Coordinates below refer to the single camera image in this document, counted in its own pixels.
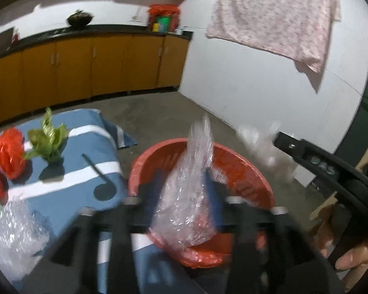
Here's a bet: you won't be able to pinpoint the red plastic basin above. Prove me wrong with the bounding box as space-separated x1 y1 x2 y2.
128 138 276 268

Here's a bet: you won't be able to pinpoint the green leafy sprig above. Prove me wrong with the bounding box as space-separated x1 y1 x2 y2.
24 108 69 163

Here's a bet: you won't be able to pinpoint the orange kitchen base cabinets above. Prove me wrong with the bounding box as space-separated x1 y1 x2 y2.
0 34 191 129

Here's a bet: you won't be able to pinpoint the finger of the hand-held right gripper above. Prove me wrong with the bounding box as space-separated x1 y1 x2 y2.
274 132 368 191

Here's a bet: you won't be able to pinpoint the dark rectangular board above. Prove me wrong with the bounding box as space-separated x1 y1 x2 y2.
0 27 15 57

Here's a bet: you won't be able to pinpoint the blue white striped blanket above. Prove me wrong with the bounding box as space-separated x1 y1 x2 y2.
0 108 203 294

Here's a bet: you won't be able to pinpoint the clear bubble wrap sheet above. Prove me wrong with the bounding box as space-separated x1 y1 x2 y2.
150 113 224 252

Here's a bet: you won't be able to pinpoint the person's right hand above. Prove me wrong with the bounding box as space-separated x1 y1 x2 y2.
318 220 368 271

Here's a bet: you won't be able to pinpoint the red bag on packages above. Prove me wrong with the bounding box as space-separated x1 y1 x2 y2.
147 4 182 33

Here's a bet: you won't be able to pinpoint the brown wooden box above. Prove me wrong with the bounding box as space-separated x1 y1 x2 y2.
308 191 364 293

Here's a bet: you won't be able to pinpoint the black wok with lid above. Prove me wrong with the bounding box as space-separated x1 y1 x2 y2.
67 10 94 26

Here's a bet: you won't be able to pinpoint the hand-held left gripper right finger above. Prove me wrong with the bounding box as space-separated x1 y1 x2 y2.
202 168 347 294

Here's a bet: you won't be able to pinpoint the large bubble wrap piece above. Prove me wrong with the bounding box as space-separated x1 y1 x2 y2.
0 194 50 282

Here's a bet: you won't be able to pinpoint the small red plastic bag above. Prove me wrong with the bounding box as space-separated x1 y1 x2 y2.
0 128 26 203

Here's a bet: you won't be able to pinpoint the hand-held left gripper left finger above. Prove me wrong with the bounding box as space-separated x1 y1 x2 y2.
21 168 172 294

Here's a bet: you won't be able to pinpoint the clear plastic bag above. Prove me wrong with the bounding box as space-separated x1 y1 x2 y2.
236 121 296 180

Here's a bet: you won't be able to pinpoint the black kitchen countertop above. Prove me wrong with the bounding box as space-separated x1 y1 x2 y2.
0 24 193 65

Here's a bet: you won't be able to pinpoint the pink floral hanging cloth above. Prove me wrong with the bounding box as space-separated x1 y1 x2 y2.
205 0 342 94

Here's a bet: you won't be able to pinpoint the green package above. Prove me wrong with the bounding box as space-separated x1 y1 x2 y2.
153 15 172 33

